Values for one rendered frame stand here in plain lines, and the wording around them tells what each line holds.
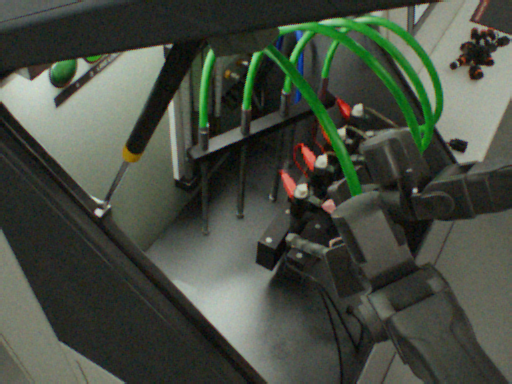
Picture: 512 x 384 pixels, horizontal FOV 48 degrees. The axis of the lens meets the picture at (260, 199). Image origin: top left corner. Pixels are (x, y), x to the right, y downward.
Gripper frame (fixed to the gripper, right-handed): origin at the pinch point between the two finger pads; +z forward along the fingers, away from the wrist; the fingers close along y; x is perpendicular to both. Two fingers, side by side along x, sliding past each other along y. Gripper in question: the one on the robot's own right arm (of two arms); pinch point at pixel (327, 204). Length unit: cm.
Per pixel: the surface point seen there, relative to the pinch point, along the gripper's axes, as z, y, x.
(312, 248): -7.4, -0.8, 11.2
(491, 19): 21, 2, -91
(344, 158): -23.6, 12.7, 10.7
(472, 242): 76, -84, -105
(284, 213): 15.7, -1.9, -0.7
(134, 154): -25.5, 26.5, 33.6
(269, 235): 14.5, -3.0, 5.1
